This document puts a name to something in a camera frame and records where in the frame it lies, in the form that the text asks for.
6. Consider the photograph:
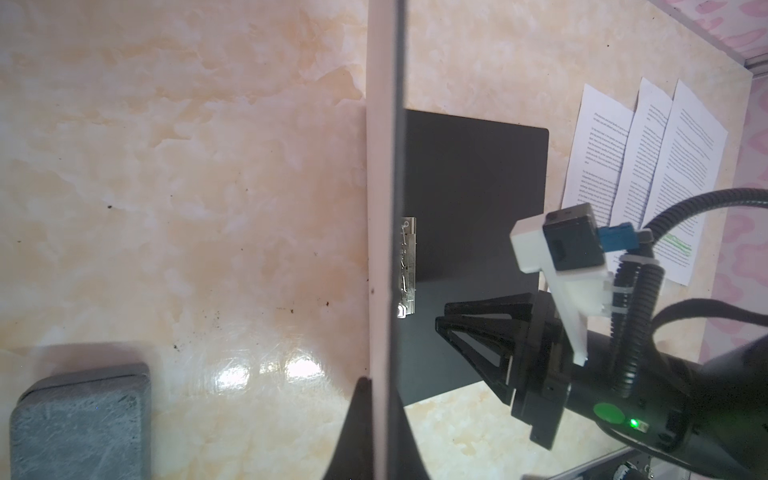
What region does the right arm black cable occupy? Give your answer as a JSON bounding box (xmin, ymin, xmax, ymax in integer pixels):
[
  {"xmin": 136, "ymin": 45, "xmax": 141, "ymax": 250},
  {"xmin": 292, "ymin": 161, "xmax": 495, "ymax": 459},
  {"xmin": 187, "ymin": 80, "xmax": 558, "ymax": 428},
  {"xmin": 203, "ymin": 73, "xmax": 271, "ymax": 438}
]
[{"xmin": 605, "ymin": 187, "xmax": 768, "ymax": 480}]

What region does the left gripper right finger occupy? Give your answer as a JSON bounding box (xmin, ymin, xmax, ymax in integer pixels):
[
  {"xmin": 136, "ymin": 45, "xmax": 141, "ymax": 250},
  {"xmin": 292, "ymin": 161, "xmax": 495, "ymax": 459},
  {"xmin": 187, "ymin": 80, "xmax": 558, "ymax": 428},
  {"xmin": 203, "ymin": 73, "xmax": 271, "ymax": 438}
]
[{"xmin": 389, "ymin": 395, "xmax": 430, "ymax": 480}]

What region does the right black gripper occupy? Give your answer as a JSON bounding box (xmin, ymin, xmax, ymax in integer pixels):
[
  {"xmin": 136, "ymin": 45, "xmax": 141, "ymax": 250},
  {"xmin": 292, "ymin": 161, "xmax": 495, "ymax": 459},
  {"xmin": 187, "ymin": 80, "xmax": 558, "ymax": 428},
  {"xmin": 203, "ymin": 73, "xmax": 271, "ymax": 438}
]
[{"xmin": 435, "ymin": 292, "xmax": 698, "ymax": 451}]

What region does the white black file folder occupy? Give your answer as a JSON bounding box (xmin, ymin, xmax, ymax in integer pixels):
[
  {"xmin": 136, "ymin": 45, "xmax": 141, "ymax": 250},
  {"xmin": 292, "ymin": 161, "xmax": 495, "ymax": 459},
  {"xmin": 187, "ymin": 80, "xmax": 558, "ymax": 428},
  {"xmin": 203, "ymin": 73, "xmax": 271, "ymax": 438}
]
[{"xmin": 365, "ymin": 1, "xmax": 549, "ymax": 479}]

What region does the grey whiteboard eraser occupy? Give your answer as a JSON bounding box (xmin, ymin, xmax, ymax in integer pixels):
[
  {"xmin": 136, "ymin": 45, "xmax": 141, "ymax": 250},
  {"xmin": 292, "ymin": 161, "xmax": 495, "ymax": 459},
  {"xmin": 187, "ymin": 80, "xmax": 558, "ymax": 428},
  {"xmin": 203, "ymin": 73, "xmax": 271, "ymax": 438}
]
[{"xmin": 9, "ymin": 363, "xmax": 151, "ymax": 479}]

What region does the metal folder clip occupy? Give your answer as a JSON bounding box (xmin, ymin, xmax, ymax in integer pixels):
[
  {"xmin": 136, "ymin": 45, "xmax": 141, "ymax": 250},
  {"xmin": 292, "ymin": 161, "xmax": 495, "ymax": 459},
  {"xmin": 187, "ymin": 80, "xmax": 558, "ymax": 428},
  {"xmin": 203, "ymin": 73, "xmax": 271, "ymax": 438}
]
[{"xmin": 397, "ymin": 217, "xmax": 416, "ymax": 318}]

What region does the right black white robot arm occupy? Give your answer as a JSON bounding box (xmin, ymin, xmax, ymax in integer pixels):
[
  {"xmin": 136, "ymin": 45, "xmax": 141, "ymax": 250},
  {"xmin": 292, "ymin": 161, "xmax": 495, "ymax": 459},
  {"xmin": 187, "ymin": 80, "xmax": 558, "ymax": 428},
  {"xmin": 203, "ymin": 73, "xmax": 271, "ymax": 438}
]
[{"xmin": 435, "ymin": 292, "xmax": 767, "ymax": 479}]

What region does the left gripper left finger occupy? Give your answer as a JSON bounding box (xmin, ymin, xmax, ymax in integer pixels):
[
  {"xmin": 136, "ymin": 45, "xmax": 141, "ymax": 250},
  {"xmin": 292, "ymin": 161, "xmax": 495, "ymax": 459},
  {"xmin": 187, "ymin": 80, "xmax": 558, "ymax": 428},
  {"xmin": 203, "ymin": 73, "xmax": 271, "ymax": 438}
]
[{"xmin": 323, "ymin": 377, "xmax": 374, "ymax": 480}]

